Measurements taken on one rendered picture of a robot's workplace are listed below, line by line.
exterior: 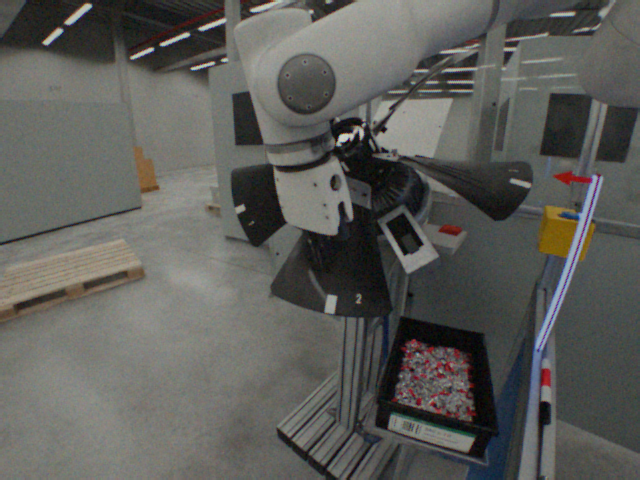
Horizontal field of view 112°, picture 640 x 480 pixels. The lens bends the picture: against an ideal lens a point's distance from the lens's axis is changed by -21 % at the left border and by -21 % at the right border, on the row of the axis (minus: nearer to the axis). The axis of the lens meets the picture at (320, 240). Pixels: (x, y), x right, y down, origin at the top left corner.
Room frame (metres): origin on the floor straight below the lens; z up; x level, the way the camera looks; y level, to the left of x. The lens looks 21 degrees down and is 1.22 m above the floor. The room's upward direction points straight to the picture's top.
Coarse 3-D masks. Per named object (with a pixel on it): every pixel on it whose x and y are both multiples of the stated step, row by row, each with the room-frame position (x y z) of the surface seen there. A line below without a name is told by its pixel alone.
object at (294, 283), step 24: (360, 216) 0.53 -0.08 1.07; (336, 240) 0.48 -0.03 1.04; (360, 240) 0.50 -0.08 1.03; (288, 264) 0.45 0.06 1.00; (312, 264) 0.45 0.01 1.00; (336, 264) 0.45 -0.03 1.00; (360, 264) 0.46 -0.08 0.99; (288, 288) 0.43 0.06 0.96; (312, 288) 0.42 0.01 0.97; (336, 288) 0.42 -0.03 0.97; (360, 288) 0.43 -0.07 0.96; (384, 288) 0.44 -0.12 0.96; (336, 312) 0.40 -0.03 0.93; (360, 312) 0.40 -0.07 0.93; (384, 312) 0.40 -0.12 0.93
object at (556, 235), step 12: (552, 216) 0.54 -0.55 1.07; (540, 228) 0.63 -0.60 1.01; (552, 228) 0.53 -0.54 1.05; (564, 228) 0.52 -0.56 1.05; (576, 228) 0.50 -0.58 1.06; (588, 228) 0.49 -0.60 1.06; (540, 240) 0.55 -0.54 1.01; (552, 240) 0.53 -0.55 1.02; (564, 240) 0.51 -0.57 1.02; (588, 240) 0.48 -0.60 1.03; (552, 252) 0.52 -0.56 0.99; (564, 252) 0.51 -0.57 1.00
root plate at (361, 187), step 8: (344, 176) 0.59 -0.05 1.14; (352, 184) 0.58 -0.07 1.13; (360, 184) 0.59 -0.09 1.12; (368, 184) 0.60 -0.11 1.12; (360, 192) 0.58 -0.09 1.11; (368, 192) 0.59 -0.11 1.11; (352, 200) 0.56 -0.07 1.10; (360, 200) 0.57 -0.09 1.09; (368, 200) 0.57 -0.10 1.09; (368, 208) 0.56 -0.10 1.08
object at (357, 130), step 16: (336, 128) 0.64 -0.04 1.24; (352, 128) 0.60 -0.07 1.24; (368, 128) 0.58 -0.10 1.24; (336, 144) 0.61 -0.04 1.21; (352, 144) 0.57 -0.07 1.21; (368, 144) 0.56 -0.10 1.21; (352, 160) 0.56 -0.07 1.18; (368, 160) 0.58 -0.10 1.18; (352, 176) 0.59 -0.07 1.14; (368, 176) 0.62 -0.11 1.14; (384, 176) 0.61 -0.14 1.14
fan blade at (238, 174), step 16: (240, 176) 0.73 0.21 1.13; (256, 176) 0.70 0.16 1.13; (272, 176) 0.68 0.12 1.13; (240, 192) 0.72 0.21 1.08; (256, 192) 0.70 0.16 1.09; (272, 192) 0.68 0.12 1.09; (256, 208) 0.69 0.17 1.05; (272, 208) 0.68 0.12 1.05; (256, 224) 0.68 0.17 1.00; (272, 224) 0.68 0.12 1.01; (256, 240) 0.68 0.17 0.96
